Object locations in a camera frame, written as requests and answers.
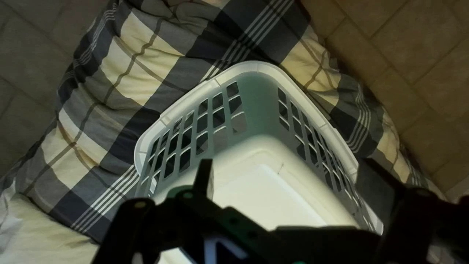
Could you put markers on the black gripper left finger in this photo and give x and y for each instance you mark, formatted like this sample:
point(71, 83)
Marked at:
point(129, 230)

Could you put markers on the cream white pillow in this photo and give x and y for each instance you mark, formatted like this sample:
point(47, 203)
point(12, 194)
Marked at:
point(44, 240)

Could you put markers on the white plastic laundry basket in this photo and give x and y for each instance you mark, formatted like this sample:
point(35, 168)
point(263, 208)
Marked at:
point(258, 166)

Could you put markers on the plaid checkered comforter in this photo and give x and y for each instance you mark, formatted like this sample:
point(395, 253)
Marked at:
point(147, 64)

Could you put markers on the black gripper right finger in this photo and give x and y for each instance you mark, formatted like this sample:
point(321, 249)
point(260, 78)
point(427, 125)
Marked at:
point(425, 221)

